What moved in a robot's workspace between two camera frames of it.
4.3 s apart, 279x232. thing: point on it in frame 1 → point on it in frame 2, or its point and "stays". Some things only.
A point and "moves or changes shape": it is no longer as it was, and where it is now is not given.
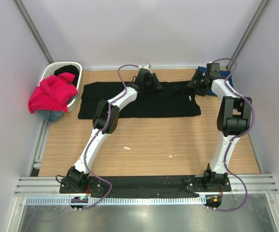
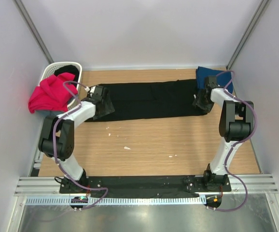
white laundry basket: [50, 68] stays
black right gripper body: [199, 85] → [202, 103]
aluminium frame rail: [39, 186] stays
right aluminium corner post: [254, 21] stays
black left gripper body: [152, 86] → [107, 108]
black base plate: [145, 186] stays
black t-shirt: [174, 99] moves or changes shape
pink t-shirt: [52, 94] stays
